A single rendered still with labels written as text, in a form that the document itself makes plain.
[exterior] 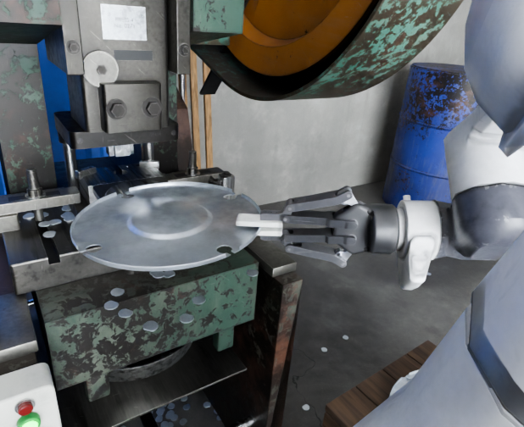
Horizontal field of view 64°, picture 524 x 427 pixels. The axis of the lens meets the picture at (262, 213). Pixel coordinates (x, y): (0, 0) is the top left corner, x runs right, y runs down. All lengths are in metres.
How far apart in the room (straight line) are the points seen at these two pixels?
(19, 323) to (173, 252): 0.28
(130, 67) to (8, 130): 0.35
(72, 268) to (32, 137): 0.35
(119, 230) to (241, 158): 1.83
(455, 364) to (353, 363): 1.41
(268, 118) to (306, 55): 1.61
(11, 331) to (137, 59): 0.47
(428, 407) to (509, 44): 0.17
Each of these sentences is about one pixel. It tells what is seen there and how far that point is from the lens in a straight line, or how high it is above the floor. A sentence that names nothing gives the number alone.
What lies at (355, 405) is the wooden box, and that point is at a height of 0.35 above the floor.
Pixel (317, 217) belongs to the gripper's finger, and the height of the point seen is 0.83.
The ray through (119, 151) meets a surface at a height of 0.83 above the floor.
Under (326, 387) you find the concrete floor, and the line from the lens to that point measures 1.52.
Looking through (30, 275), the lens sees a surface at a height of 0.68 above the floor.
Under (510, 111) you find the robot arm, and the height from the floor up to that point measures 1.07.
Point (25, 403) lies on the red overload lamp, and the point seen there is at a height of 0.62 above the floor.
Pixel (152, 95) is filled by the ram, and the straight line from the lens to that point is 0.77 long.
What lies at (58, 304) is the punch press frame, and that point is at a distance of 0.78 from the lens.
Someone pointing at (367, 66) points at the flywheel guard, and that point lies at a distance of 0.82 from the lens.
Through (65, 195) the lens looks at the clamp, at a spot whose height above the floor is 0.75.
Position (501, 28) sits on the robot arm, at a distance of 0.21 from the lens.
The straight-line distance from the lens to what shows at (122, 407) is 1.04.
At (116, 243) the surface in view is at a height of 0.79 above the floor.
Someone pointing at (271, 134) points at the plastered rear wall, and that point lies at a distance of 2.52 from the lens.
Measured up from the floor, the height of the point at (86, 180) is 0.78.
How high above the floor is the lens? 1.10
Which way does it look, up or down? 26 degrees down
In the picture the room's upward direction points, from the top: 5 degrees clockwise
